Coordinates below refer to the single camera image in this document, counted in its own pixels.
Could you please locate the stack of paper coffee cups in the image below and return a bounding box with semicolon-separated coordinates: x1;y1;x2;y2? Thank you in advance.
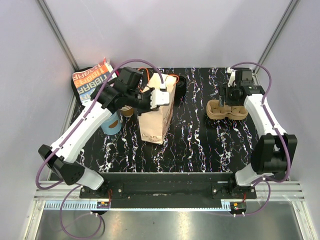
120;105;134;118

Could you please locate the beige paper takeout bag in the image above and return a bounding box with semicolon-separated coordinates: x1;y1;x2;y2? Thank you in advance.
138;73;179;145

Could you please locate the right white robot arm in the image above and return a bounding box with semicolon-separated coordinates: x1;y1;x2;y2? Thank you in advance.
218;67;298;199

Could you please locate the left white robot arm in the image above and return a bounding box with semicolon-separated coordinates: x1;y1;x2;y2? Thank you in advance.
38;67;159;198

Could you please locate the stack of brown cup carriers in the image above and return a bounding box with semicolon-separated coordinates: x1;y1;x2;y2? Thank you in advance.
206;99;249;121

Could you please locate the light blue straw holder cup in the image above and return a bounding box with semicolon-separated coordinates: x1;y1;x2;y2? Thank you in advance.
100;112;122;136

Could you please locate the colourful rabbit print cloth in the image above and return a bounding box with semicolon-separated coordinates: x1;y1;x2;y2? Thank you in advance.
71;58;113;105

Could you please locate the stack of black cup lids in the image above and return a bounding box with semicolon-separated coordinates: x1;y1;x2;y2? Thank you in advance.
174;76;187;99

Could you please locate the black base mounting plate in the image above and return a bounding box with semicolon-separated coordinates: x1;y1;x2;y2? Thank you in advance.
79;172;257;211

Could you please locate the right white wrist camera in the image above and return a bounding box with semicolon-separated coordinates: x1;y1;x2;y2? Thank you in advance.
227;67;237;88

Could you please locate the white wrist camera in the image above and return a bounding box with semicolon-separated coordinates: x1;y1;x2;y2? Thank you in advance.
227;67;237;88
150;89;170;110

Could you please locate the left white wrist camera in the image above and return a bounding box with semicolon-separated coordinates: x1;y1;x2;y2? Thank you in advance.
150;89;170;110

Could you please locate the aluminium frame rail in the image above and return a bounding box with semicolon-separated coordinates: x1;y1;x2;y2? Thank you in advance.
23;177;313;240

